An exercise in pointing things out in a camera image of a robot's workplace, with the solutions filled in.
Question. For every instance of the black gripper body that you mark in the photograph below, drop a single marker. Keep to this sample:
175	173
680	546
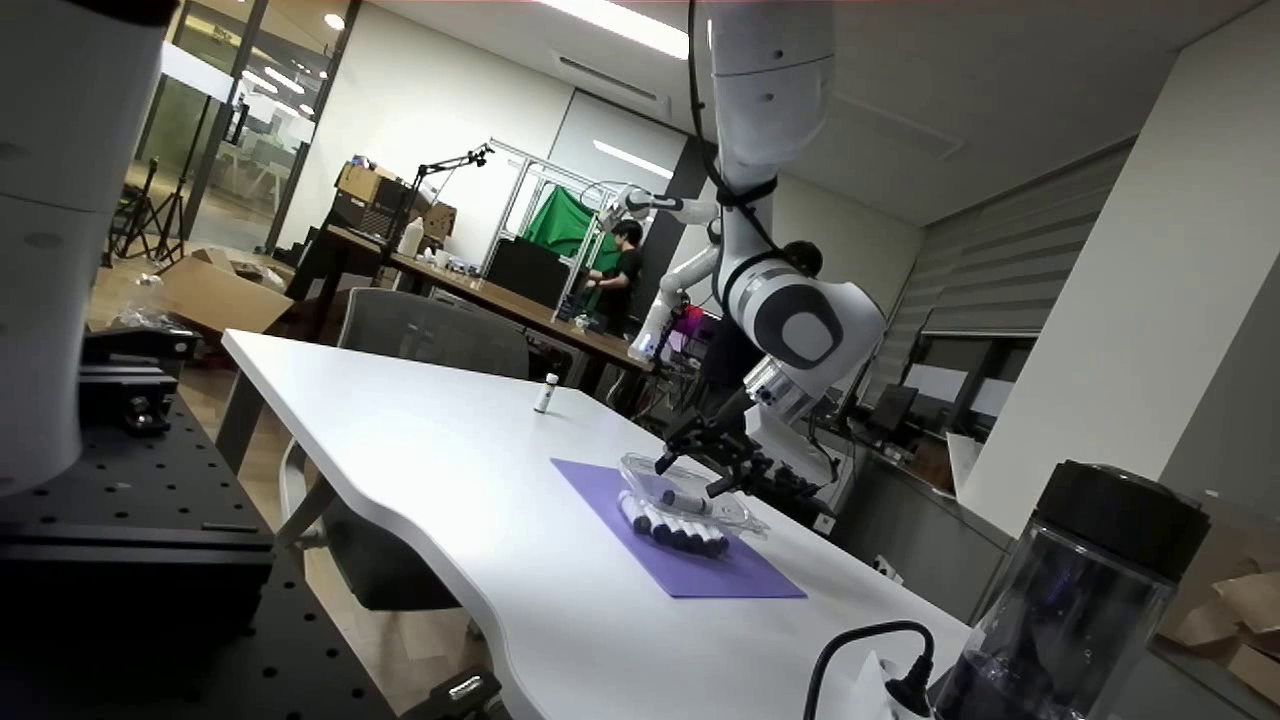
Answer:
726	433

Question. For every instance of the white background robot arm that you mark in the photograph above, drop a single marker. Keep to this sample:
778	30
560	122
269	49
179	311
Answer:
672	283

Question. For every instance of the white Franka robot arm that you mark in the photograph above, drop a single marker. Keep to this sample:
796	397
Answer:
784	82

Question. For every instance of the clear plastic box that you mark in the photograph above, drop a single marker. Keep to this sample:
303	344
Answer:
740	522

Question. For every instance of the open cardboard box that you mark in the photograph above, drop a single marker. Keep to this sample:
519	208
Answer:
382	200

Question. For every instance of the brown cardboard box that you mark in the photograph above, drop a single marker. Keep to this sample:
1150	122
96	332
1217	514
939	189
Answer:
1247	603

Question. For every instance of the purple rectangular mat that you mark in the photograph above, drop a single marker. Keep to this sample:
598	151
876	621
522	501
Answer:
746	575

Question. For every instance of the white drawer cabinet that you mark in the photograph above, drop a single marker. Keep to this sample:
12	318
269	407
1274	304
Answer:
827	494

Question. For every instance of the grey desk partition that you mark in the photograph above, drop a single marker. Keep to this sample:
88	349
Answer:
921	535

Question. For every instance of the green cloth screen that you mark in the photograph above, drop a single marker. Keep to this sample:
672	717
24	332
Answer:
560	220

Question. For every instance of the grey mesh office chair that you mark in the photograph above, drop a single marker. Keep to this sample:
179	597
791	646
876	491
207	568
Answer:
424	327

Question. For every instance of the long wooden table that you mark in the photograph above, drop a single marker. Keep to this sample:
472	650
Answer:
455	283

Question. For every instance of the grey window blinds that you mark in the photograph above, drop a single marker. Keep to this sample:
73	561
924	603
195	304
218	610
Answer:
1015	266

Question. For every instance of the ceiling light panel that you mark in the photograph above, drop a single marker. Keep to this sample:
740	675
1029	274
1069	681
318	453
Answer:
627	25

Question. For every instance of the flat cardboard sheet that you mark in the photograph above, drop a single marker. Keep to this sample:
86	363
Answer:
222	294

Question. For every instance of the black electronics unit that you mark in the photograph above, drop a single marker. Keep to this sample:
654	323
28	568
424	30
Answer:
125	374

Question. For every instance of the black perforated breadboard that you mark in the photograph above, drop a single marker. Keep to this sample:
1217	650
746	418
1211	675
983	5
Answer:
123	507

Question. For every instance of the black tripod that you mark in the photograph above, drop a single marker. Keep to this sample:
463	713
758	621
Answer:
151	215

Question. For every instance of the glass door with frame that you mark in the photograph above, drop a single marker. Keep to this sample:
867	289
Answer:
255	135

